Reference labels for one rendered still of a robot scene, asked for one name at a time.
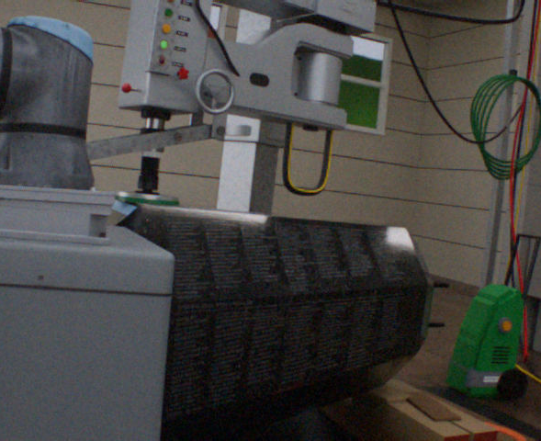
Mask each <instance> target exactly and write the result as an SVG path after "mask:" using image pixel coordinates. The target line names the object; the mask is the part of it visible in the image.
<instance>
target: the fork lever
mask: <svg viewBox="0 0 541 441"><path fill-rule="evenodd" d="M212 125H213V123H212V124H209V125H207V123H202V124H195V125H188V126H182V127H174V128H168V129H164V130H167V131H162V132H155V133H149V134H142V135H141V134H140V133H133V134H130V135H127V136H120V137H114V138H107V139H101V140H98V141H89V142H87V143H86V149H87V151H88V153H87V155H88V158H89V161H90V160H94V159H99V158H105V157H111V156H118V155H123V154H125V153H135V152H140V151H146V150H153V149H159V148H163V147H164V146H172V145H177V144H183V143H190V142H196V141H204V140H207V139H214V138H213V137H211V128H212ZM217 133H218V134H219V135H220V136H222V135H223V134H224V133H225V128H223V127H221V126H219V127H218V128H217Z"/></svg>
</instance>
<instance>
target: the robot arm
mask: <svg viewBox="0 0 541 441"><path fill-rule="evenodd" d="M93 44H94V42H93V40H92V38H91V36H90V35H89V34H88V33H86V32H85V31H84V30H83V29H82V28H79V27H77V26H76V25H72V24H69V23H67V22H63V21H60V20H57V19H53V18H50V17H47V18H46V17H37V16H32V17H15V18H13V19H11V20H10V21H9V23H8V24H7V26H6V28H0V185H1V186H14V187H50V188H62V189H75V190H88V191H89V190H90V187H95V178H94V174H93V171H92V168H91V165H90V162H89V158H88V155H87V153H88V151H87V149H86V133H87V118H88V117H89V102H90V89H91V87H92V71H93V67H94V65H95V62H94V54H93Z"/></svg>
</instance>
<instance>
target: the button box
mask: <svg viewBox="0 0 541 441"><path fill-rule="evenodd" d="M180 5H181V0H175V1H174V2H173V3H168V2H166V0H154V7H153V15H152V23H151V33H150V41H149V44H148V50H147V60H146V69H145V70H144V71H145V72H151V73H157V74H164V75H171V68H172V63H173V59H174V50H175V33H176V32H177V24H178V15H179V6H180ZM167 7H169V8H171V9H172V10H173V13H174V14H173V16H172V17H171V18H165V17H164V15H163V10H164V9H165V8H167ZM163 23H168V24H170V25H171V28H172V29H171V31H170V33H169V34H163V33H162V31H161V25H162V24H163ZM161 39H166V40H167V41H168V42H169V48H168V49H167V50H166V51H163V50H162V49H161V48H160V46H159V41H160V40H161ZM159 55H163V56H164V57H165V58H166V65H165V66H160V65H158V63H157V61H156V58H157V56H159Z"/></svg>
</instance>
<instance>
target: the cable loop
mask: <svg viewBox="0 0 541 441"><path fill-rule="evenodd" d="M294 129H295V122H287V126H286V136H285V145H284V153H283V167H282V176H283V182H284V186H285V188H286V189H287V190H288V191H289V192H292V193H294V194H296V195H301V196H313V195H317V194H319V193H321V192H322V191H323V189H324V188H325V186H326V181H327V178H328V174H329V167H330V160H332V159H331V151H332V136H333V130H326V136H325V145H324V154H323V162H322V169H321V178H320V181H319V184H318V185H317V186H316V187H314V188H301V187H295V186H294V184H293V183H292V181H291V175H290V174H289V169H291V166H290V155H292V148H291V147H293V138H294Z"/></svg>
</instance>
